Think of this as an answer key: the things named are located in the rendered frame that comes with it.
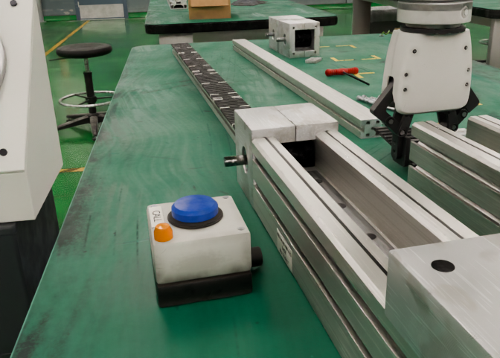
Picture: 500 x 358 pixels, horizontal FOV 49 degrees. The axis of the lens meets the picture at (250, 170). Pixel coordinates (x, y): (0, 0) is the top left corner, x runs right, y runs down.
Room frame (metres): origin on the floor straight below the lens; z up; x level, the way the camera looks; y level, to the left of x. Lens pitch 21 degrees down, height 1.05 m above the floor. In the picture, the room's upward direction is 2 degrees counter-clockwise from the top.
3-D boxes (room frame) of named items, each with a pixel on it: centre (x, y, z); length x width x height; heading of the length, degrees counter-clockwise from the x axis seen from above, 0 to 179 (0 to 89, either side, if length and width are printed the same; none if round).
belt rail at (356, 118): (1.27, -0.08, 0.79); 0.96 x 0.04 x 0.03; 13
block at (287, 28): (1.59, -0.14, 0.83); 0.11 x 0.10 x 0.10; 104
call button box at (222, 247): (0.42, 0.04, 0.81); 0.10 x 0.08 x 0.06; 103
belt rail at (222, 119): (1.23, 0.10, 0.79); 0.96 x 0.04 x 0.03; 13
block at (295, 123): (0.61, -0.03, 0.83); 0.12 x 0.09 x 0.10; 103
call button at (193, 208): (0.42, 0.05, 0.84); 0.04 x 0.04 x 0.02
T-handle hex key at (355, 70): (1.22, -0.24, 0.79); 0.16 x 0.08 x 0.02; 13
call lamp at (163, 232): (0.39, 0.07, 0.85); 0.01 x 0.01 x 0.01
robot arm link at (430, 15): (0.67, -0.23, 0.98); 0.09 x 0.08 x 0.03; 103
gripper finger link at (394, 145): (0.66, -0.18, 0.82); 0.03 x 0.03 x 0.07; 13
